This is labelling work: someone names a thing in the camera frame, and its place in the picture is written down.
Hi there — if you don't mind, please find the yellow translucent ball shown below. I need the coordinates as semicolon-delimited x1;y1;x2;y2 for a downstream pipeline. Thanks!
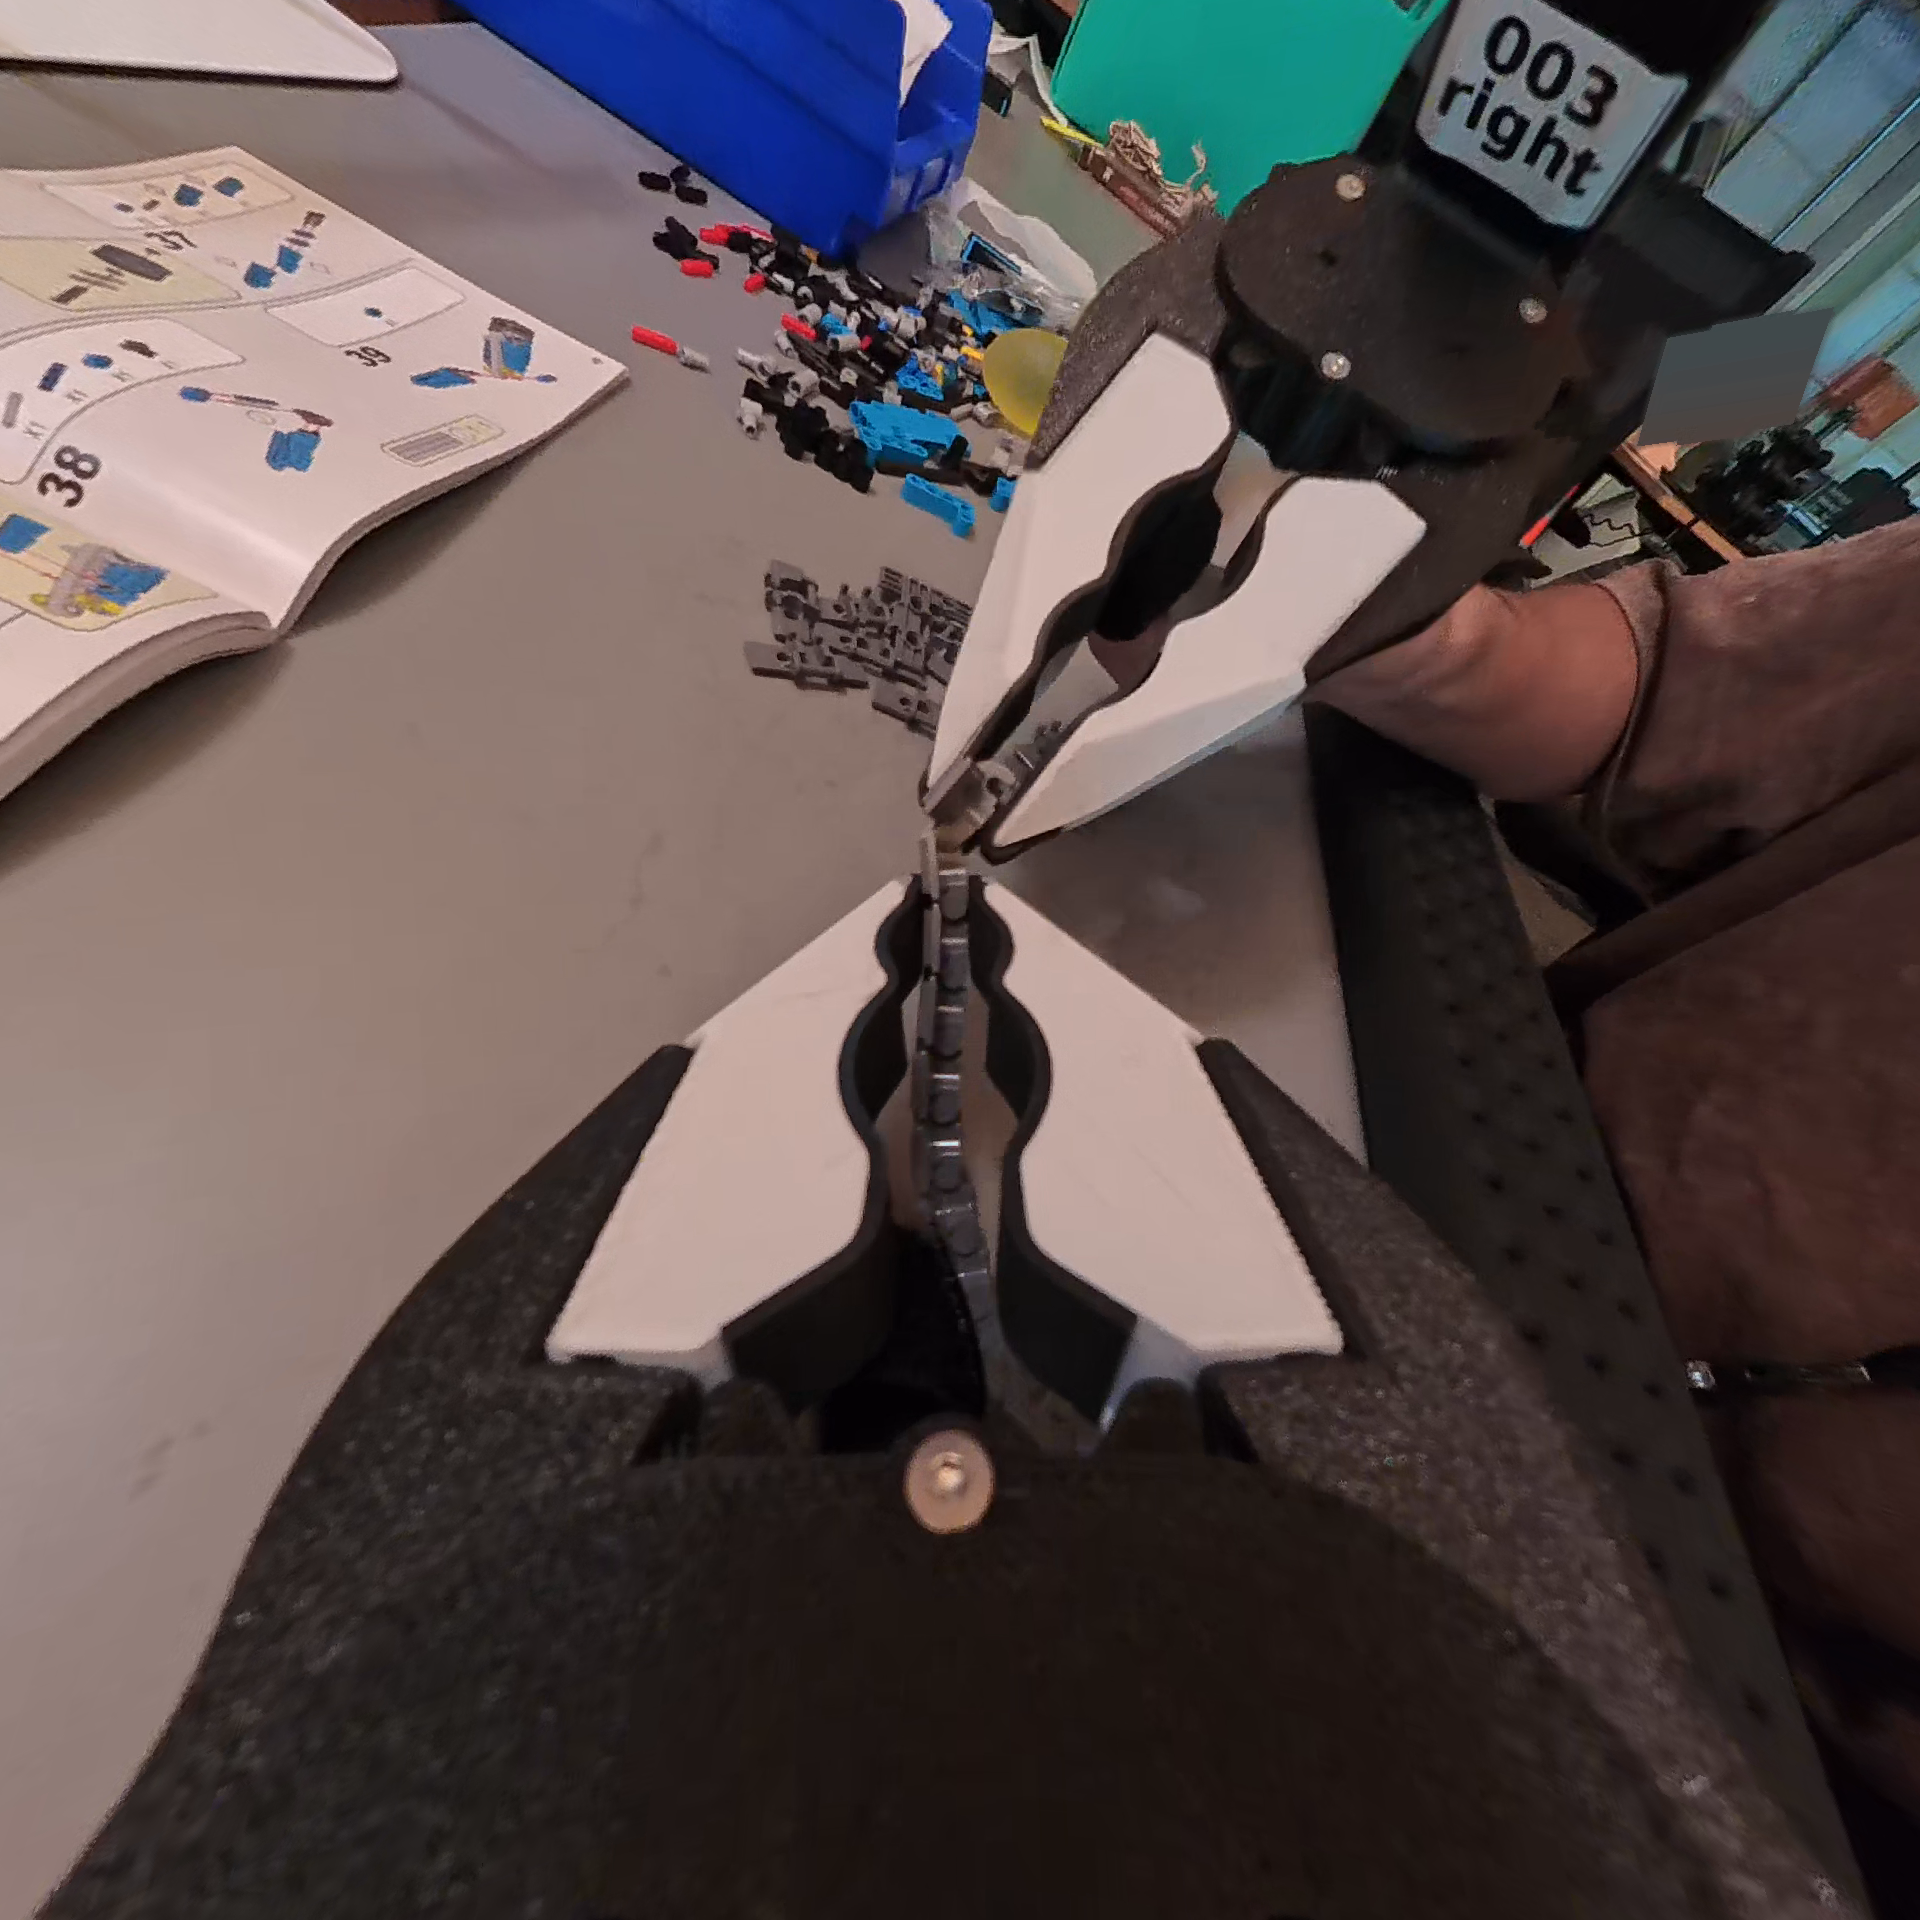
978;328;1070;441

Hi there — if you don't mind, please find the white laptop stand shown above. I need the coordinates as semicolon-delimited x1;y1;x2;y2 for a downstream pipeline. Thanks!
0;0;402;86

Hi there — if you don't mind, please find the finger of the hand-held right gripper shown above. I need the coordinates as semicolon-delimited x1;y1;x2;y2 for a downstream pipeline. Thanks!
919;333;1240;818
977;468;1431;860

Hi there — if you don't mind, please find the pile of grey links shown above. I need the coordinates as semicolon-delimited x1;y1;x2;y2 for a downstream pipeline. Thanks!
744;560;977;736

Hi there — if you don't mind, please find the small wooden model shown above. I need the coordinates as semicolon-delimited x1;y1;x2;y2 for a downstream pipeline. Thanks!
1102;118;1226;227

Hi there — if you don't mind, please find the pile of small building bricks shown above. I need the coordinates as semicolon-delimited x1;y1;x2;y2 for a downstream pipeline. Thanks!
638;162;1104;542

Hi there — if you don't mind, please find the person's right forearm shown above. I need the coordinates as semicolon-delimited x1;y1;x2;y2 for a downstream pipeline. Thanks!
1306;576;1644;805

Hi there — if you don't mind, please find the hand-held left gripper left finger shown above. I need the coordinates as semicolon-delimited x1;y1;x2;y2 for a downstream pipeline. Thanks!
546;873;922;1419

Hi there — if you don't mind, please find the black strap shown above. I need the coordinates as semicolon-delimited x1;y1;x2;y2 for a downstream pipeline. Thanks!
1681;1352;1920;1396

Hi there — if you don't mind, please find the grey desk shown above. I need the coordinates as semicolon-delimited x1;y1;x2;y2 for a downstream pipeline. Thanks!
0;22;1368;1893

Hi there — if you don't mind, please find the grey toy track chain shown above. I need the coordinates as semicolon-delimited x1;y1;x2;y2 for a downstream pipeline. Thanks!
908;832;1003;1353

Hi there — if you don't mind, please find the black perforated pad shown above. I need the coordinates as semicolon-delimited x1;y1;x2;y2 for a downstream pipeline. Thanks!
1306;704;1920;1920

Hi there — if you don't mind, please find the green plastic bin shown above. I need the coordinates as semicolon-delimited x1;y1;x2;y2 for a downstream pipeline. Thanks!
1050;0;1449;204

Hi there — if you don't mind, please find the clear plastic bag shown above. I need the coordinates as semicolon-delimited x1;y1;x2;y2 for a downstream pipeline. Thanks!
922;180;1104;324

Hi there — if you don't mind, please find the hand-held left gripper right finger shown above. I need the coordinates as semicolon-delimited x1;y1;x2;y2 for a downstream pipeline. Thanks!
968;873;1346;1419

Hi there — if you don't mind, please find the open instruction booklet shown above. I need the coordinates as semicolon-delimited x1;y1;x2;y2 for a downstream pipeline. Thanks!
0;145;633;805

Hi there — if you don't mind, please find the blue storage bin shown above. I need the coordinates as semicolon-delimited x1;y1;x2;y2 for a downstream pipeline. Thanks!
451;0;994;260

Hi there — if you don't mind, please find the single grey track link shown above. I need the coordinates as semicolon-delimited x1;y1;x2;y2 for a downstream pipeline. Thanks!
931;756;1038;841

